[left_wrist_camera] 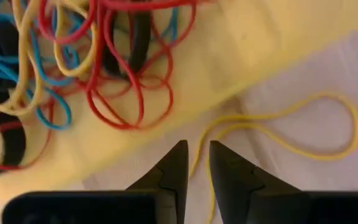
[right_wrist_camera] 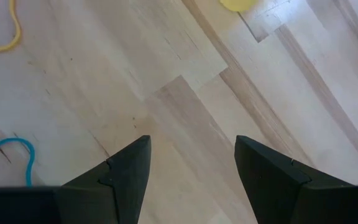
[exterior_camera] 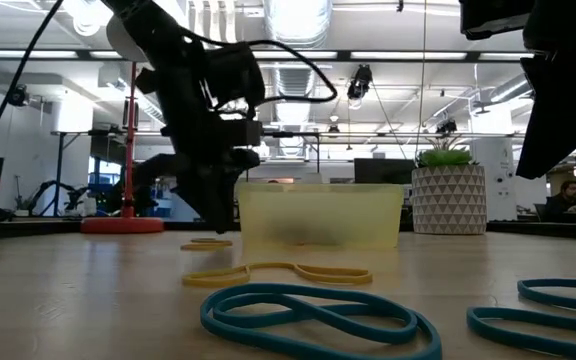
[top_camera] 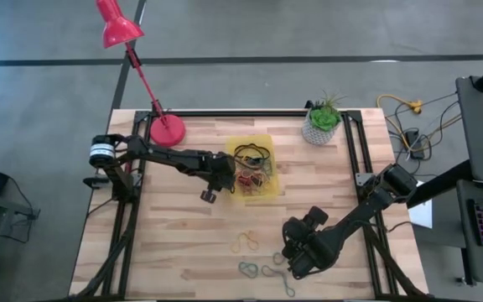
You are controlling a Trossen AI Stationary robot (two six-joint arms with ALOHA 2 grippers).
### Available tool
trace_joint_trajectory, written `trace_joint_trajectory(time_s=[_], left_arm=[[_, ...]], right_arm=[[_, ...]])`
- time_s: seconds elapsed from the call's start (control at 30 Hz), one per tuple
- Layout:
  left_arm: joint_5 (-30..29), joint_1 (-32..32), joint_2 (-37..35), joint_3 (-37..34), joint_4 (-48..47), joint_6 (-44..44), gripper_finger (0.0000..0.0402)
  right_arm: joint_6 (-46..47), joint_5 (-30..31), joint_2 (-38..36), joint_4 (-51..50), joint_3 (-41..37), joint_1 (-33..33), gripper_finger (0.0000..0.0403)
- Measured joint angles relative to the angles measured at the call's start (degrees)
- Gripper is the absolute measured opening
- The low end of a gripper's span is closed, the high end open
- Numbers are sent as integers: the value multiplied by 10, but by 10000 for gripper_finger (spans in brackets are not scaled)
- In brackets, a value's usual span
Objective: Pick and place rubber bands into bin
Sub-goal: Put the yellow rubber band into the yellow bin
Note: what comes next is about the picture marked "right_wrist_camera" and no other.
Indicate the yellow plastic bin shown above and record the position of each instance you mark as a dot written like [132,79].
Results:
[238,4]

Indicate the yellow rubber band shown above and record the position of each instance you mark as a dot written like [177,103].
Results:
[16,34]

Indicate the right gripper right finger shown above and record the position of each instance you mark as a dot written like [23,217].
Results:
[269,186]

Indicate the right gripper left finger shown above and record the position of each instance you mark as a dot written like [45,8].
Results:
[120,186]

